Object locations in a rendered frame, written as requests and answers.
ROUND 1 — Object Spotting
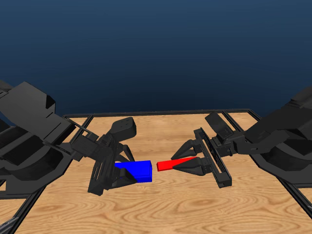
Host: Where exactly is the blue hollow socket block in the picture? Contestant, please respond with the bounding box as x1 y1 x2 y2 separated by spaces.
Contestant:
114 160 153 183

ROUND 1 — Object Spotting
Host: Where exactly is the thin red peg bar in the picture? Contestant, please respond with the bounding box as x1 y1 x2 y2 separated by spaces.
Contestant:
156 157 197 172

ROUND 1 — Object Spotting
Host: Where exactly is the black table frame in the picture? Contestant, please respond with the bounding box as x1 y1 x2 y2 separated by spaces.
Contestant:
0 108 312 234

